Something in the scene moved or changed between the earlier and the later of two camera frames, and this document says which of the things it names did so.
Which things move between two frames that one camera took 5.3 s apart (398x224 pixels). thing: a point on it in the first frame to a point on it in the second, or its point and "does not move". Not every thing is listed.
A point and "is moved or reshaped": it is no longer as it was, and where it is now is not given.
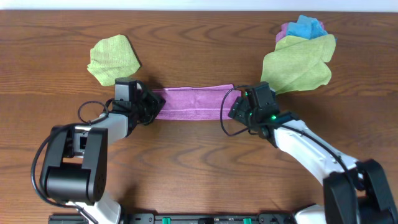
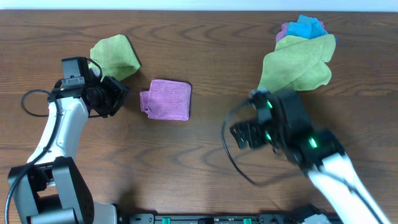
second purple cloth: [282, 33] does not move
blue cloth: [306, 27] does not move
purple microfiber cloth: [200, 102] is moved or reshaped
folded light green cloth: [111, 58] does not move
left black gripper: [157, 102] to [120, 90]
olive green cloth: [298, 63] does not move
